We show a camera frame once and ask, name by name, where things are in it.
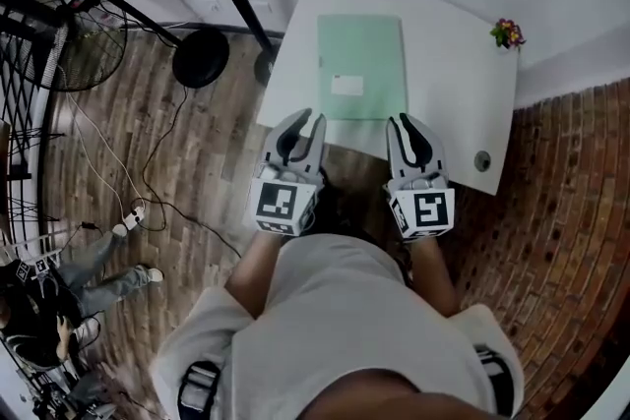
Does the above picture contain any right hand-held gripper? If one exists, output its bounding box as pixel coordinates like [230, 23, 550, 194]
[385, 111, 457, 242]

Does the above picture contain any green folder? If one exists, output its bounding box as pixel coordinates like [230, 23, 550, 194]
[316, 13, 410, 122]

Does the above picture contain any white floor cable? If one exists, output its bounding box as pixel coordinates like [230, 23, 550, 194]
[66, 90, 145, 218]

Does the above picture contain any black and white shoulder strap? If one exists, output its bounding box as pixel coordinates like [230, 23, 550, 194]
[176, 360, 222, 420]
[472, 343, 516, 415]

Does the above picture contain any white power strip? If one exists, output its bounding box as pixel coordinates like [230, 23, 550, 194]
[121, 206, 148, 231]

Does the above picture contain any person's left forearm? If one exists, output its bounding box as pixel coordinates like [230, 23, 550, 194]
[227, 230, 284, 319]

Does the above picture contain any small potted flower plant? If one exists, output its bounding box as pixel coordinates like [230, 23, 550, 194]
[489, 18, 527, 53]

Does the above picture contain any person's right forearm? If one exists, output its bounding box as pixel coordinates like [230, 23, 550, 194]
[410, 235, 462, 319]

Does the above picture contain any white desk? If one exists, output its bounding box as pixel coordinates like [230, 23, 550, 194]
[255, 0, 519, 197]

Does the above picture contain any white metal rack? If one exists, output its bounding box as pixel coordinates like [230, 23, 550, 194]
[0, 230, 65, 265]

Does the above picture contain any black metal railing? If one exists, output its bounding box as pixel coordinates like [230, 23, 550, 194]
[0, 0, 70, 232]

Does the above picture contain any person's beige shirt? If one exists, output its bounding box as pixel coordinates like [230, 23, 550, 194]
[150, 233, 526, 420]

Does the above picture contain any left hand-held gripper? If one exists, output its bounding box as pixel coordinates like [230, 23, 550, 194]
[245, 107, 328, 237]

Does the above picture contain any black floor cable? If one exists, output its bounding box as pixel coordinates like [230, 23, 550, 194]
[141, 83, 243, 258]

